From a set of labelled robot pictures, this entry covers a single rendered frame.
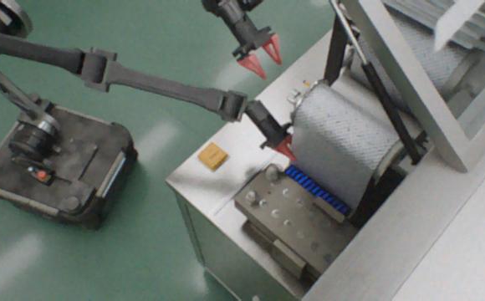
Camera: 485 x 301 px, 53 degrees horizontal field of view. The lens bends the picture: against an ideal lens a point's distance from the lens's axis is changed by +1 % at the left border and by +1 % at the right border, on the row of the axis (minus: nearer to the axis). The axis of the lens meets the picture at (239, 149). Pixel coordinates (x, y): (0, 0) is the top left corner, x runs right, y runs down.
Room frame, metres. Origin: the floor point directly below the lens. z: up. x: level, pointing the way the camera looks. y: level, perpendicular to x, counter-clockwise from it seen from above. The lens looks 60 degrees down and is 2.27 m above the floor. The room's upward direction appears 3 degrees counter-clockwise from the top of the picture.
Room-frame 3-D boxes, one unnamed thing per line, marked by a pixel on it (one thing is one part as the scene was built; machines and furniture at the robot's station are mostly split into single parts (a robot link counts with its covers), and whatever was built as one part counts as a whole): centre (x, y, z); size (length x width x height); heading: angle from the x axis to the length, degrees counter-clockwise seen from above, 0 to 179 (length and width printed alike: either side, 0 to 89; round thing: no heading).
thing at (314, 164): (0.59, -0.23, 1.10); 0.23 x 0.01 x 0.18; 44
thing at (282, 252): (0.40, -0.11, 0.97); 0.10 x 0.03 x 0.11; 44
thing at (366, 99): (0.71, -0.36, 1.18); 0.26 x 0.12 x 0.12; 44
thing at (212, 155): (0.77, 0.09, 0.91); 0.07 x 0.07 x 0.02; 44
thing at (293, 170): (0.57, -0.21, 1.03); 0.21 x 0.04 x 0.03; 44
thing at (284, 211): (0.48, -0.17, 1.00); 0.40 x 0.16 x 0.06; 44
